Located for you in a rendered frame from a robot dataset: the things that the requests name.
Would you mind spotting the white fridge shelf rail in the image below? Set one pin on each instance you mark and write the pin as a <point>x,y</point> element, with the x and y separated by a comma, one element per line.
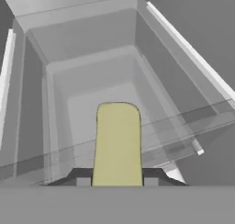
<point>189,50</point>
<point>6,80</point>

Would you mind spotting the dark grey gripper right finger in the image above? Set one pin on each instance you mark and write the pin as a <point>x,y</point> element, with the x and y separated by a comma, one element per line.
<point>156,176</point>

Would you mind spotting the clear fridge drawer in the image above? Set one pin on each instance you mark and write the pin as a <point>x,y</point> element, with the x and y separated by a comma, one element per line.
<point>101,80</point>

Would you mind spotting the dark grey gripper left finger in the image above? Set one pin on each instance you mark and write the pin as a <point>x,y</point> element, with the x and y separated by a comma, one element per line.
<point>78,177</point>

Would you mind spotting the pale yellow butter stick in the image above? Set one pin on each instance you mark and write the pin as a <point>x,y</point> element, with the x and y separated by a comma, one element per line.
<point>117,145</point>

